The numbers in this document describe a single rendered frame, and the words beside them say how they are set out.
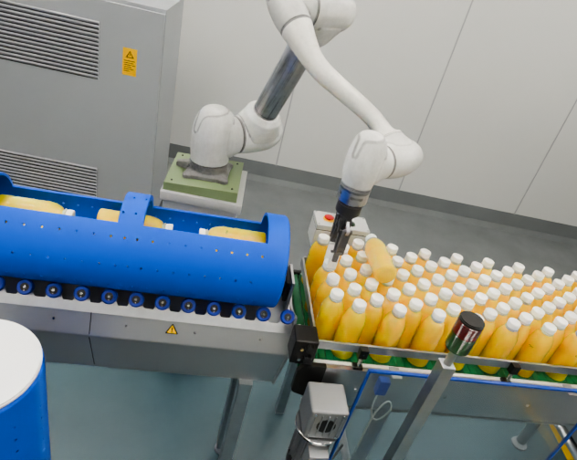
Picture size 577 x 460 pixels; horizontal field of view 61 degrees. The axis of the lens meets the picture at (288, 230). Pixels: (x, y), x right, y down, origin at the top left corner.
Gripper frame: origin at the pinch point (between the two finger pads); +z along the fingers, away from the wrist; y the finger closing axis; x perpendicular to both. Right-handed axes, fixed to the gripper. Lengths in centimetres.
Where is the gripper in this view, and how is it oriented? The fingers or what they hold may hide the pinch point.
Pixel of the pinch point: (331, 256)
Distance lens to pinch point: 153.8
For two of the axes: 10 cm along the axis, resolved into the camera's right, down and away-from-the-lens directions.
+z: -2.2, 8.2, 5.2
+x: 9.7, 1.4, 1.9
